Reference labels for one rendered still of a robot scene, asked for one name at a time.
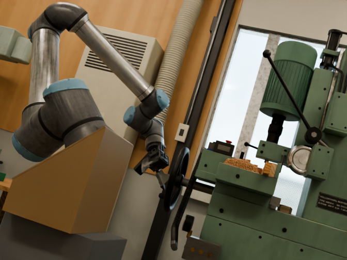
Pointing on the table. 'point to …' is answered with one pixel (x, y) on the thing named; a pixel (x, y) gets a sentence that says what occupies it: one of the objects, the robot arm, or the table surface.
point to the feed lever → (312, 137)
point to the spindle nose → (275, 128)
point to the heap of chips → (241, 164)
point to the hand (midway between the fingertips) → (152, 182)
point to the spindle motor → (289, 79)
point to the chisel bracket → (271, 152)
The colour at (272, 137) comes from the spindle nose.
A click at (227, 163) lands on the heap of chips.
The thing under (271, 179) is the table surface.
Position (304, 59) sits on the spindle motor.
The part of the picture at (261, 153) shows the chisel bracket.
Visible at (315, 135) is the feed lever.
